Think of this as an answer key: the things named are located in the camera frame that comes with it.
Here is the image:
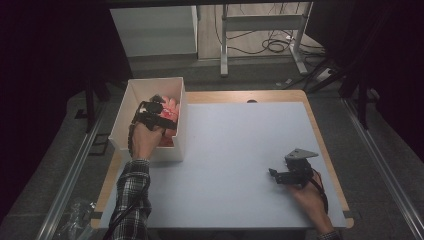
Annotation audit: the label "white cabinet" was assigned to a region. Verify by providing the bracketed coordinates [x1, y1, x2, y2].
[109, 5, 199, 58]

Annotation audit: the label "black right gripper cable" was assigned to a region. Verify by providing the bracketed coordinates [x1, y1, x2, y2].
[309, 169, 330, 215]

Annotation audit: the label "pale blue table mat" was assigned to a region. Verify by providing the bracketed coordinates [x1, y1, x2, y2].
[99, 101, 348, 230]

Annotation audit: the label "black floor bracket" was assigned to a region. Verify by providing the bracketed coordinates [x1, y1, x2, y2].
[87, 132, 112, 157]

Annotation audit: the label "grey metal desk frame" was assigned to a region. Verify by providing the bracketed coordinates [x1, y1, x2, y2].
[219, 1, 315, 78]

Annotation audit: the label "pink glove with red patch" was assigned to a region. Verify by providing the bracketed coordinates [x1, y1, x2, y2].
[160, 95, 181, 122]

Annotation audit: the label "person's right hand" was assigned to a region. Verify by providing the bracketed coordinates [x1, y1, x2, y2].
[287, 169, 330, 232]

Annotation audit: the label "black floor cables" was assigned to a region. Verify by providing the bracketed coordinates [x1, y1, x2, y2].
[213, 3, 327, 57]

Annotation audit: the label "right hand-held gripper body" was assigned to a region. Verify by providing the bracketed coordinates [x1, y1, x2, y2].
[284, 147, 320, 190]

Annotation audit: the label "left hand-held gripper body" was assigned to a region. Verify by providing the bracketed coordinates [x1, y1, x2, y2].
[133, 99, 165, 132]

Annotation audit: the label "black stand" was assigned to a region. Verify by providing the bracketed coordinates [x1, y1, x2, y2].
[305, 56, 381, 131]
[74, 75, 112, 134]

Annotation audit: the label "aluminium rail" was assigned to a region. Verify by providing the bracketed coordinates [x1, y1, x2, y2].
[35, 102, 112, 240]
[342, 98, 424, 240]

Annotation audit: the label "white cardboard box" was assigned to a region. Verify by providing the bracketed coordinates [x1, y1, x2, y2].
[108, 77, 188, 164]

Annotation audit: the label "white power strip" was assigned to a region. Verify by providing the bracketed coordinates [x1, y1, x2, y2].
[315, 67, 334, 83]

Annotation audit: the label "person's left hand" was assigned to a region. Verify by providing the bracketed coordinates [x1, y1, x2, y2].
[127, 122, 166, 162]

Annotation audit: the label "clear plastic bag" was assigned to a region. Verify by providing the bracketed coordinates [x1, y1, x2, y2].
[53, 198, 98, 240]

